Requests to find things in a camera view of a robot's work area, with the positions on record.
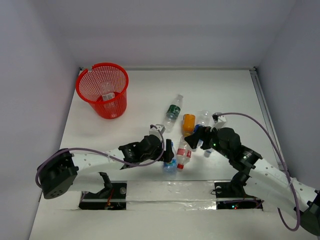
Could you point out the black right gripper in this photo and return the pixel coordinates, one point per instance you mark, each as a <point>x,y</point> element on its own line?
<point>193,140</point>

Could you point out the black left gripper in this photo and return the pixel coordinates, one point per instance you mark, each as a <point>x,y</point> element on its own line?
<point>168,150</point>

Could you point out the blue cap water bottle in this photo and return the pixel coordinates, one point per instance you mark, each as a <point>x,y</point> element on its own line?
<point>171,167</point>

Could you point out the blue label white-cap bottle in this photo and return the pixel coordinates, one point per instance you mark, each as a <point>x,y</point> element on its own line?
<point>197,136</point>

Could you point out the red label clear bottle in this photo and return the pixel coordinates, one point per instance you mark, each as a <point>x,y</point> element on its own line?
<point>183,154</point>

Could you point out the orange juice bottle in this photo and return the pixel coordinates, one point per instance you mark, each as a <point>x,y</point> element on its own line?
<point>188,124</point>

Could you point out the clear unlabelled bottle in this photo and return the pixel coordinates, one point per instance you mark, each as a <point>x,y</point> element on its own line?
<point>203,119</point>

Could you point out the green label clear bottle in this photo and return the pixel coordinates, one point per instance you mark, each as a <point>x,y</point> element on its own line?
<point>173,113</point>

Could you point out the clear bottle white label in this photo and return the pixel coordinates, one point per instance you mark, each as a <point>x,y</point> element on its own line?
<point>107,90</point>

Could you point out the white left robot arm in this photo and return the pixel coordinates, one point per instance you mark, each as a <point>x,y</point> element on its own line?
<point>84,169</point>

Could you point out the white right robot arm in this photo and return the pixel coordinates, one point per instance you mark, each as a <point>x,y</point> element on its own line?
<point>258,178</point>

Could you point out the red mesh plastic basket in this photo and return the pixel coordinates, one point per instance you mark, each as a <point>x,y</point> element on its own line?
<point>87,88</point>

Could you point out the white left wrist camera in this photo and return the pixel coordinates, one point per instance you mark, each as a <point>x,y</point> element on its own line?
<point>157,130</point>

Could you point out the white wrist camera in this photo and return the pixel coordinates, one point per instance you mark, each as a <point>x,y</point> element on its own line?
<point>157,130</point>
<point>219,120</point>

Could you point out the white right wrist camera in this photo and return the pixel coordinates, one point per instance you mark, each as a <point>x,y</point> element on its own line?
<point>219,120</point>

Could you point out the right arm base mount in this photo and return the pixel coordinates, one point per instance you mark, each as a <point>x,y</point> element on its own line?
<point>228,199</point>

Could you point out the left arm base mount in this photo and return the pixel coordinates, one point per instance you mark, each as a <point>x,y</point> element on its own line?
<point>112,199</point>

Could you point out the aluminium rail right edge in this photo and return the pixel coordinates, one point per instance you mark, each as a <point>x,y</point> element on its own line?
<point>265,111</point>

